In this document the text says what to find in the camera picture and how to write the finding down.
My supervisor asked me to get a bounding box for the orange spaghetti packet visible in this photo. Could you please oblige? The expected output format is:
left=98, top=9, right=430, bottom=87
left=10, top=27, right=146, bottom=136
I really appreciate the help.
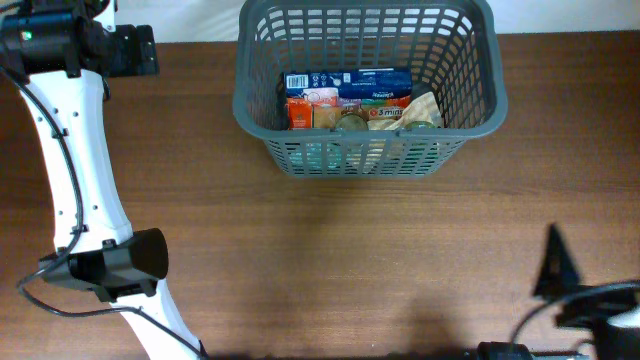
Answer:
left=285, top=96, right=411, bottom=130

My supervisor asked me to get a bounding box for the green lid glass jar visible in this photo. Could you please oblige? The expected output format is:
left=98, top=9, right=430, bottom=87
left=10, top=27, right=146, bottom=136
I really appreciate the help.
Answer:
left=405, top=121, right=436, bottom=161

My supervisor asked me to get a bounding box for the teal white snack packet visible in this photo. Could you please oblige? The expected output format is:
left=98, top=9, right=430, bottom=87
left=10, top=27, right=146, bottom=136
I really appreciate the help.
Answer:
left=286, top=143, right=342, bottom=173

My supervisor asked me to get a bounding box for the beige paper pouch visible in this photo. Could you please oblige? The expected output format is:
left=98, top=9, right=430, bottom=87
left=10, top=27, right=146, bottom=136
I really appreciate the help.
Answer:
left=367, top=91, right=445, bottom=166

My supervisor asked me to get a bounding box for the silver tin can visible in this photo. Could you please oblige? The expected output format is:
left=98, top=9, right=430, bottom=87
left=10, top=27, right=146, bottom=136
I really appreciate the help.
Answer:
left=333, top=112, right=370, bottom=166

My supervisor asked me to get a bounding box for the grey plastic shopping basket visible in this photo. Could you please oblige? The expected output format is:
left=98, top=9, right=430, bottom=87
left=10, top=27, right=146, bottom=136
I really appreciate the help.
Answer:
left=233, top=0, right=508, bottom=178

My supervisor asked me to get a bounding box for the blue cardboard food box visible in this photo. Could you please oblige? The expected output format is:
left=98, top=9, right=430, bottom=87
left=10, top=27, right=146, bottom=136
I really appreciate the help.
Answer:
left=283, top=68, right=413, bottom=102

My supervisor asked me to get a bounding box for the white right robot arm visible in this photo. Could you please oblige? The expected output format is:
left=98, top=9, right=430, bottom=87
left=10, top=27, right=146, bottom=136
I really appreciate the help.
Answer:
left=470, top=224, right=639, bottom=360

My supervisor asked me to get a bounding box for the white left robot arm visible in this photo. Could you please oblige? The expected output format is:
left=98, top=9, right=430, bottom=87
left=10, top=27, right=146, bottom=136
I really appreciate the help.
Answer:
left=1, top=0, right=206, bottom=359

